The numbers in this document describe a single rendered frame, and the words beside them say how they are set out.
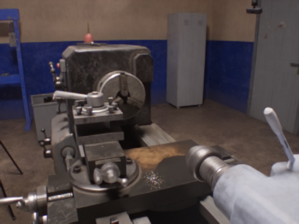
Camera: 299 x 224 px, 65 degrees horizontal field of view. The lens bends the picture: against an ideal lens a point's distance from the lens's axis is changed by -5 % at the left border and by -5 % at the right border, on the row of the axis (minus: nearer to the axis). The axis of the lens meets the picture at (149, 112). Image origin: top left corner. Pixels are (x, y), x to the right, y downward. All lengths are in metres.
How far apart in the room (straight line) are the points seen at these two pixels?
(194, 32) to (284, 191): 4.58
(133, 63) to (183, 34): 3.36
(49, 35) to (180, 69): 2.48
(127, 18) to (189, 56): 1.39
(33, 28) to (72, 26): 0.67
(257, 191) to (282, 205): 0.04
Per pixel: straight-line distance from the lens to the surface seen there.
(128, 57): 1.48
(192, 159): 0.60
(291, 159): 0.51
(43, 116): 3.50
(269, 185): 0.45
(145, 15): 5.05
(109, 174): 0.72
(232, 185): 0.49
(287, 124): 4.30
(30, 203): 0.90
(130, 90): 1.29
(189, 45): 4.86
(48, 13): 4.73
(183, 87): 4.90
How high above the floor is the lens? 1.39
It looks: 17 degrees down
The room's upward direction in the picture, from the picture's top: straight up
